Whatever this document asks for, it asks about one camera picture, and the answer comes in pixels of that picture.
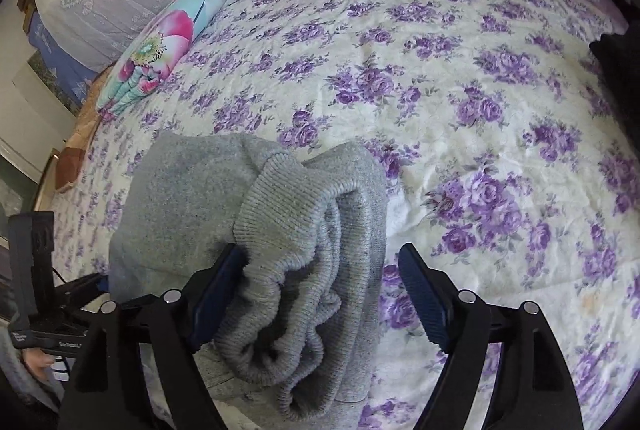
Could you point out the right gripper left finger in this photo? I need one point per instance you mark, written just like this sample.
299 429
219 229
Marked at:
136 367

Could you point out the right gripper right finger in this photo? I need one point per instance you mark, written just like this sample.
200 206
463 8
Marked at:
533 387

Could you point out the grey sweatpants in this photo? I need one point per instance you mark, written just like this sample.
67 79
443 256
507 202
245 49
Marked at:
296 347

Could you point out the person's hand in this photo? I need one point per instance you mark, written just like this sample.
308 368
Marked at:
37 362

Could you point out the brown orange pillow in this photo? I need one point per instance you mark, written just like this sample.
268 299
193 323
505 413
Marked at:
74 153

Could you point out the blue patterned fabric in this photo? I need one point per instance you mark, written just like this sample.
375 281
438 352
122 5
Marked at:
64 76

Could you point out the folded teal floral quilt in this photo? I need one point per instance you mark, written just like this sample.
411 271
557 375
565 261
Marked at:
151 57

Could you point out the black garment at bedside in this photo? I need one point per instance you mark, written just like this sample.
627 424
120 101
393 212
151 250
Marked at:
618 55

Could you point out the purple floral bedspread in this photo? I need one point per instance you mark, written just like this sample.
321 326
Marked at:
505 164

